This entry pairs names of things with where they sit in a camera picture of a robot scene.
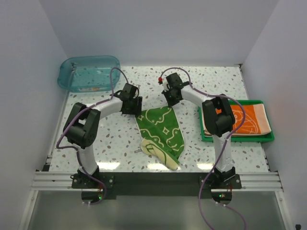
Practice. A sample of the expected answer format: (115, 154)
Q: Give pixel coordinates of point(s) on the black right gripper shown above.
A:
(170, 102)

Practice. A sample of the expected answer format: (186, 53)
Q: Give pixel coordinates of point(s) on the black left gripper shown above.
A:
(136, 110)

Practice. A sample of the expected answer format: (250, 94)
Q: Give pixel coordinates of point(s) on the green cream patterned towel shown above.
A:
(161, 135)

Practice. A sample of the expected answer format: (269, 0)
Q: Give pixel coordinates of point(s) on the orange white towel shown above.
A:
(255, 124)

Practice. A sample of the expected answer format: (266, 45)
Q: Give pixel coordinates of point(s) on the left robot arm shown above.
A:
(82, 126)

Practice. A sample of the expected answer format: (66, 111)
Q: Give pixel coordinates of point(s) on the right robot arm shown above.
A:
(218, 118)

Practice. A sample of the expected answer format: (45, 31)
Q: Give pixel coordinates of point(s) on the teal plastic laundry basket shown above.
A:
(89, 74)

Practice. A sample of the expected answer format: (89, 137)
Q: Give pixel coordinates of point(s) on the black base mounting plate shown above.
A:
(110, 185)

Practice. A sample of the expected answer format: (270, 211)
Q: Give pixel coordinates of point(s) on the green plastic tray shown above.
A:
(260, 139)

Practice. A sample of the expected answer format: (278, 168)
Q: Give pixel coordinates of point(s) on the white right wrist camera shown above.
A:
(164, 83)

